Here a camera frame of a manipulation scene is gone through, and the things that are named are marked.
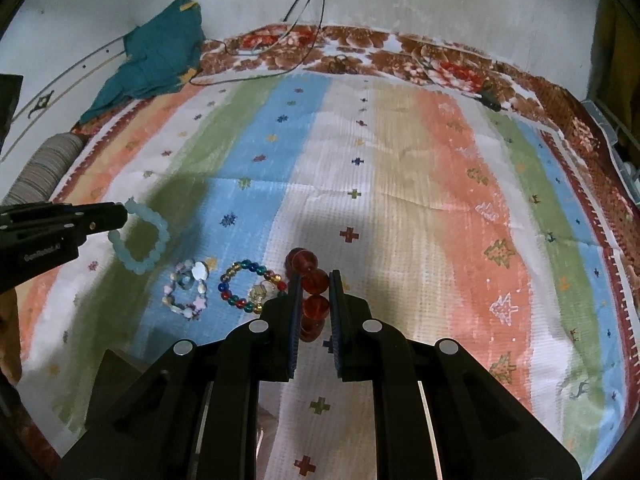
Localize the aqua bead bracelet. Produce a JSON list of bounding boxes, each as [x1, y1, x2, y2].
[[107, 197, 172, 276]]

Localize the red bead bracelet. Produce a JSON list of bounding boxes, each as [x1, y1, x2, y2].
[[284, 247, 332, 344]]

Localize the wooden jewelry box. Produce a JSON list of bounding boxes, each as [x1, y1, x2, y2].
[[85, 349, 150, 429]]

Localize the grey striped bolster pillow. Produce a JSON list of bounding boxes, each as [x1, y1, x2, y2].
[[1, 132, 86, 206]]

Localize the teal cloth garment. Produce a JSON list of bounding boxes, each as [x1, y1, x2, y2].
[[79, 0, 205, 125]]

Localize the striped colourful bedspread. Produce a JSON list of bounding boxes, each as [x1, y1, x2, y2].
[[17, 75, 638, 474]]

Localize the black charger plug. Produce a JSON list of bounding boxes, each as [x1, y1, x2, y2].
[[478, 88, 503, 112]]

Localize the multicolour bead bracelet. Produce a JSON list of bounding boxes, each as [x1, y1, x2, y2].
[[217, 259, 290, 316]]

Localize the pastel shell charm bracelet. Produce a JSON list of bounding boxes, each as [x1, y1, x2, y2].
[[162, 259, 211, 321]]

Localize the black charging cable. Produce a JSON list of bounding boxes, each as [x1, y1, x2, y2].
[[188, 0, 328, 87]]

